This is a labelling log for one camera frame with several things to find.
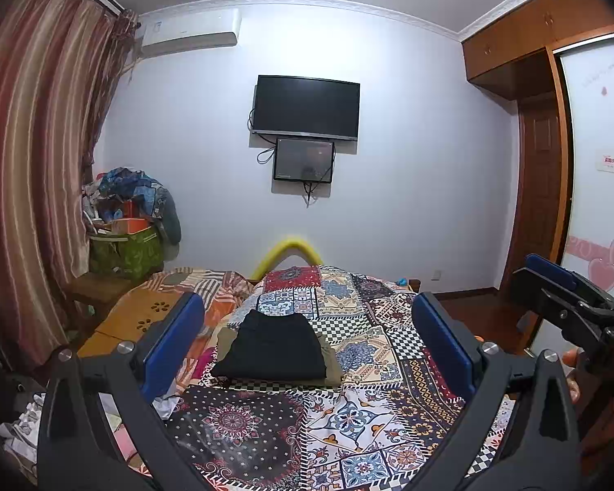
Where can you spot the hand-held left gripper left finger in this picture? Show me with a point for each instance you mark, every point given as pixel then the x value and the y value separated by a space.
pixel 176 342

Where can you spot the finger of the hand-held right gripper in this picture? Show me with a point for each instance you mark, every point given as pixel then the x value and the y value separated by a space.
pixel 550 270
pixel 547 302

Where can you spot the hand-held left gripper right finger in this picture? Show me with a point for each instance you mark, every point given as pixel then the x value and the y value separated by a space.
pixel 442 342

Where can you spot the black pants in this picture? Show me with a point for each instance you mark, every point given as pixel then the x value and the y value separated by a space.
pixel 271 348

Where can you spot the person's right hand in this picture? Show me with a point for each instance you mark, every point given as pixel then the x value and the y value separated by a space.
pixel 574 359

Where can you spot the yellow wooden folding table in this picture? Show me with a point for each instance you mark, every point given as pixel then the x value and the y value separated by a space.
pixel 133 317

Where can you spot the patchwork bedspread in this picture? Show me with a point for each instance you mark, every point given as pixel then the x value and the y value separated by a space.
pixel 389 368

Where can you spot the white grey bed sheet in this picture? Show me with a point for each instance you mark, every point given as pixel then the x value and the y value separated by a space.
pixel 168 406

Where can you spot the wooden door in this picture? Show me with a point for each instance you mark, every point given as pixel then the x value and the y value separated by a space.
pixel 534 189

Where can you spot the wooden stool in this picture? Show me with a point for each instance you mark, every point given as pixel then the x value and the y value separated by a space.
pixel 100 286

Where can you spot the green storage box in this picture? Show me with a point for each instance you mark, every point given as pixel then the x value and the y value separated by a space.
pixel 128 255

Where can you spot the yellow foam tube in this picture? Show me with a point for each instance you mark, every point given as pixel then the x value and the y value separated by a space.
pixel 286 245

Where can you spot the pile of clothes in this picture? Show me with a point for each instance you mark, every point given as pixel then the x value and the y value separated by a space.
pixel 133 189

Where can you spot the white crumpled cloth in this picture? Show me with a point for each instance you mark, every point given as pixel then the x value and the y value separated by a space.
pixel 23 429

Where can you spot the striped curtain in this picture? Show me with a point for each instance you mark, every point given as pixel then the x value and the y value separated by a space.
pixel 36 163

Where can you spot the wooden overhead cabinet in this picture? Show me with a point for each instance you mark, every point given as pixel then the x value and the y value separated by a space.
pixel 517 41

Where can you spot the white air conditioner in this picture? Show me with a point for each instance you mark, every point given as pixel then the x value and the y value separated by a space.
pixel 189 33

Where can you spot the wooden bed frame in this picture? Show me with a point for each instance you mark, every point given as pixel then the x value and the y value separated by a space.
pixel 414 284

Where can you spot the white wall socket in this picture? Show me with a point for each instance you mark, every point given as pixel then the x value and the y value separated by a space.
pixel 437 274

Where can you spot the small black wall monitor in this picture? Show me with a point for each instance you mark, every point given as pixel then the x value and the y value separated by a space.
pixel 304 159

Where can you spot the black wall television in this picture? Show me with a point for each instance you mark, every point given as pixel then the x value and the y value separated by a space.
pixel 307 107

